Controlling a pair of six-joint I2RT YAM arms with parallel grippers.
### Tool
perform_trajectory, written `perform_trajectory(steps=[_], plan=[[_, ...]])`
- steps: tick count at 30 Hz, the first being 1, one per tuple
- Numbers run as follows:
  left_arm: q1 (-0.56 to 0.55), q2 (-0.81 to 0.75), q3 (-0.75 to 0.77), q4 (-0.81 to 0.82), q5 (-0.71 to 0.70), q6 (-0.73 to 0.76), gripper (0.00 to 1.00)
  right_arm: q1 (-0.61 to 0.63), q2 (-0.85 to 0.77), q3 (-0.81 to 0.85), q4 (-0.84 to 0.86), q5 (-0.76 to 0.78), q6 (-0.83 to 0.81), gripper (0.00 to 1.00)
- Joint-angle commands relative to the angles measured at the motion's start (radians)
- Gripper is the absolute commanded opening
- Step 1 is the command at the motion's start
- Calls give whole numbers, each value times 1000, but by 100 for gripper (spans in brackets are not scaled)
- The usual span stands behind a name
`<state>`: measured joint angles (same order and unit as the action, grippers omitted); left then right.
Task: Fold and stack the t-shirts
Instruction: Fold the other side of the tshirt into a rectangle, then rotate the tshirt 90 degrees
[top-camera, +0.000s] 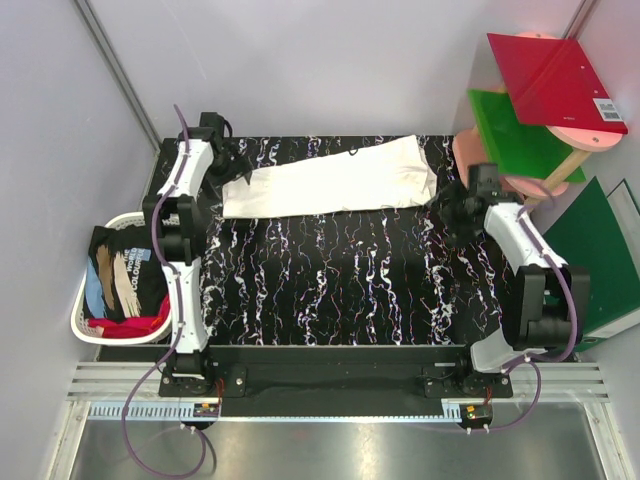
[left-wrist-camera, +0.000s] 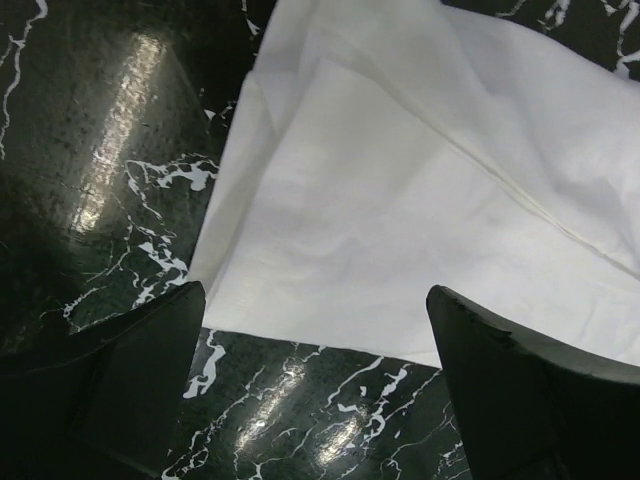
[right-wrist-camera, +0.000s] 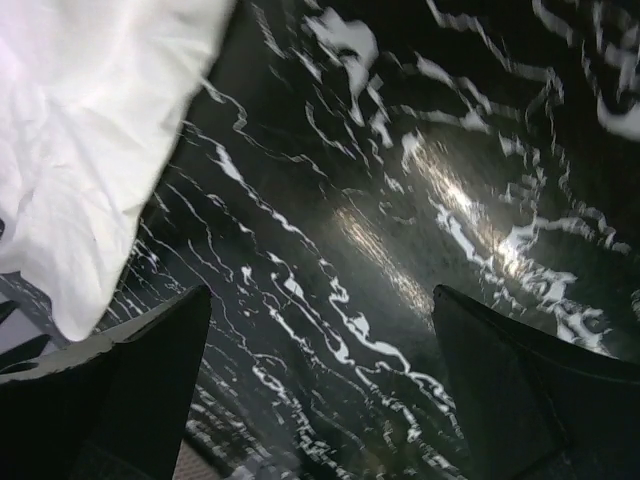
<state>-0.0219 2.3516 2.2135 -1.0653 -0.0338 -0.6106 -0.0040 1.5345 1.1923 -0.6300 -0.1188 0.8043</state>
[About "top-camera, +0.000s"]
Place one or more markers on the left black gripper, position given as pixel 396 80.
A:
pixel 237 168

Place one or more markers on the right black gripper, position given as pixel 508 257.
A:
pixel 457 233

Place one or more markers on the white daisy t-shirt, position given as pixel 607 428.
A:
pixel 394 175

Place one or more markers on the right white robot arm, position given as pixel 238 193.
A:
pixel 544 317

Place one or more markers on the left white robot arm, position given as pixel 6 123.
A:
pixel 206 160

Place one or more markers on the pink wooden shelf stand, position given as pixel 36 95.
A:
pixel 468 150

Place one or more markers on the light green plastic folder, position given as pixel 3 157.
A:
pixel 517 149

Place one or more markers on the black marble table mat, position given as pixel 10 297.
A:
pixel 385 277

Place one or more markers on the black printed t-shirt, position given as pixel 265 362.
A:
pixel 124 277

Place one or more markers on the red plastic folder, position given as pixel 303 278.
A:
pixel 551 82

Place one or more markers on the red t-shirt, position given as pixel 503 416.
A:
pixel 133 327

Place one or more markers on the white perforated laundry basket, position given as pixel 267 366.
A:
pixel 79 322

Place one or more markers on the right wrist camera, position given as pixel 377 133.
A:
pixel 483 179

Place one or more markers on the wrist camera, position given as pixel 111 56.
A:
pixel 483 179
pixel 219 124

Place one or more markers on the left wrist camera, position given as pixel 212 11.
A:
pixel 219 124

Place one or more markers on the dark green ring binder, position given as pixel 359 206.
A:
pixel 588 235

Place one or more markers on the aluminium frame rail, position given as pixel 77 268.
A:
pixel 560 382

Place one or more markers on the corner aluminium post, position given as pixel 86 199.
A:
pixel 102 42

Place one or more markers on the grey slotted cable duct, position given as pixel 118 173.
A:
pixel 148 411

